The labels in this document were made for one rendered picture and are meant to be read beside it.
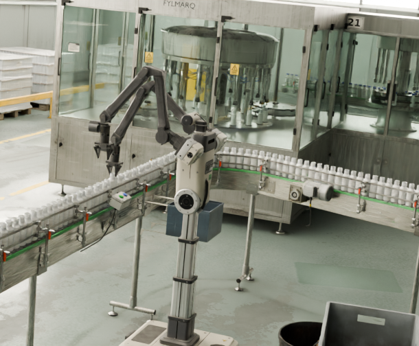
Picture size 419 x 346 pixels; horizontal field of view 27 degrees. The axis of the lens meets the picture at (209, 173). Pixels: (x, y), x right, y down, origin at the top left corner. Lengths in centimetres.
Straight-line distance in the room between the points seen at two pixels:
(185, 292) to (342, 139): 559
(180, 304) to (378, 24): 582
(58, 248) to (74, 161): 467
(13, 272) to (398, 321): 198
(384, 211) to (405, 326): 268
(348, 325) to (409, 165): 665
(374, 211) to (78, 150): 406
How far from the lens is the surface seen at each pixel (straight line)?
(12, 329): 623
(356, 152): 1058
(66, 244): 512
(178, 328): 541
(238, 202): 901
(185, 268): 529
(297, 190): 677
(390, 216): 657
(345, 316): 398
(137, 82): 498
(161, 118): 494
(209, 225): 591
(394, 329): 399
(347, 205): 671
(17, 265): 466
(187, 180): 509
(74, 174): 968
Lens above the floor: 244
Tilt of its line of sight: 12 degrees down
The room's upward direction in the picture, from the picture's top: 5 degrees clockwise
